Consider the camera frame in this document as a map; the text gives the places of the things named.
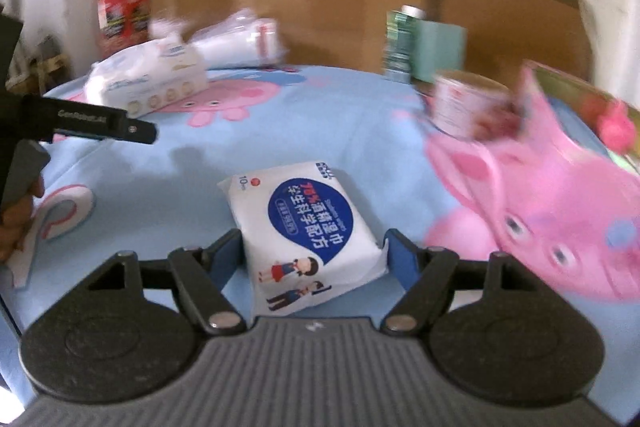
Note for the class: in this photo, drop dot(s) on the person's left hand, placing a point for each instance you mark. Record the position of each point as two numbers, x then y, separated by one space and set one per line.
15 227

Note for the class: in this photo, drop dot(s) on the plastic bag of paper cups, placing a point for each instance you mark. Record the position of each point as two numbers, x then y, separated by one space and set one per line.
235 39

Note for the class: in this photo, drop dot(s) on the white wet wipes pack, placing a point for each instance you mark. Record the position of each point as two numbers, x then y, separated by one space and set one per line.
300 227

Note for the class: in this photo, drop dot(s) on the red snack box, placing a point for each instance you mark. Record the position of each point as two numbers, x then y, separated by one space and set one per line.
125 19

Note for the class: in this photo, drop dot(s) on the white tissue pack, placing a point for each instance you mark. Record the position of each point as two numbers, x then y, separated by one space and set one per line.
150 79

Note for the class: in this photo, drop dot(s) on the small pink-label can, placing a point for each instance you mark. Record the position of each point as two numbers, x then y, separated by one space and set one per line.
465 109

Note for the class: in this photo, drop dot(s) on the green drink carton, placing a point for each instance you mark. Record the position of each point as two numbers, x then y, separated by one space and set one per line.
400 44

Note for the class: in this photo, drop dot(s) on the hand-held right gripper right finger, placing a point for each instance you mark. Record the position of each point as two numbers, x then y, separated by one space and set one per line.
400 254

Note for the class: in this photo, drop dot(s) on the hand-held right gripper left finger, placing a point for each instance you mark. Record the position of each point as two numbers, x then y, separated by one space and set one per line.
227 254

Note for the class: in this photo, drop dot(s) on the blue cartoon printed blanket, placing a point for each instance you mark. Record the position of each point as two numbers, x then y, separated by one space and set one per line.
325 122

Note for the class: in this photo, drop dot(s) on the brown cardboard box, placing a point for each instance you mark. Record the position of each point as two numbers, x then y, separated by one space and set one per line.
515 17

